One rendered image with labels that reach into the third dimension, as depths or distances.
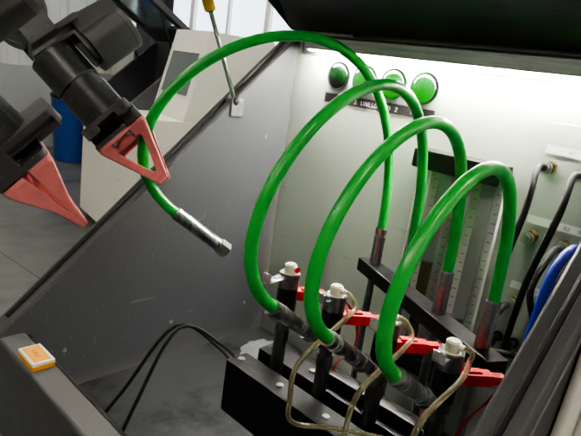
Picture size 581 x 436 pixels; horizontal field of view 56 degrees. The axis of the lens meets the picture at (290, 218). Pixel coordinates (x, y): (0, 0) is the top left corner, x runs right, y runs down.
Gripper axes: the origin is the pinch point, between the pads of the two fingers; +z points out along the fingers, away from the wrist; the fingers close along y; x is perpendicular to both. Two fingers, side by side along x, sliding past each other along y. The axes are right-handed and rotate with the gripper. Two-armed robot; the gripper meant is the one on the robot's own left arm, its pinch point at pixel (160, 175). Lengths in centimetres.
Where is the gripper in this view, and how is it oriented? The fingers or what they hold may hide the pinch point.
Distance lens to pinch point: 71.3
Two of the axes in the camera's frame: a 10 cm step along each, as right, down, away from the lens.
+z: 6.5, 7.5, 1.2
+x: -7.5, 6.6, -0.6
